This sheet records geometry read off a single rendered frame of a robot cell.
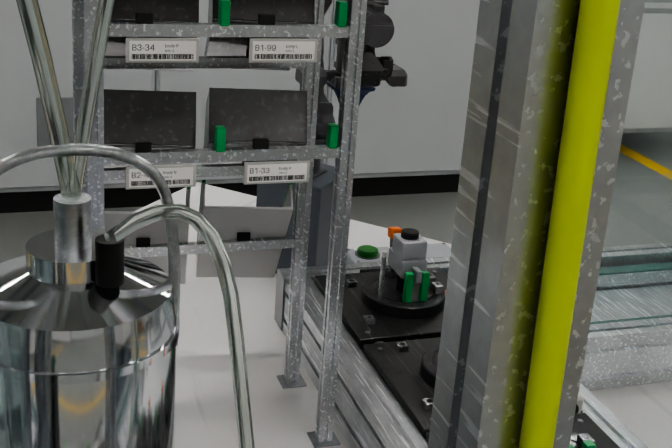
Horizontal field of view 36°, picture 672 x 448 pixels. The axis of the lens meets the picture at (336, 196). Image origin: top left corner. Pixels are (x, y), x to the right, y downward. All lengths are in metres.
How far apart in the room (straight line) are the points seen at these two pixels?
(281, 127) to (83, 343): 0.77
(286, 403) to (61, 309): 1.01
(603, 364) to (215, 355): 0.64
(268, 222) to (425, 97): 3.54
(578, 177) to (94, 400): 0.38
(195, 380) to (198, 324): 0.20
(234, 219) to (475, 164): 1.11
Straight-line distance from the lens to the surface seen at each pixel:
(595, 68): 0.38
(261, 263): 1.68
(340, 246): 1.41
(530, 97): 0.39
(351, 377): 1.52
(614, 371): 1.80
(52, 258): 0.68
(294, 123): 1.39
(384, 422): 1.43
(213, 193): 2.50
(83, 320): 0.66
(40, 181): 4.71
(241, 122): 1.38
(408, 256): 1.68
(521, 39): 0.39
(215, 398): 1.65
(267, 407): 1.63
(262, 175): 1.34
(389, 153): 5.04
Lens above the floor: 1.71
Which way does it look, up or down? 20 degrees down
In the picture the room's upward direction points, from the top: 4 degrees clockwise
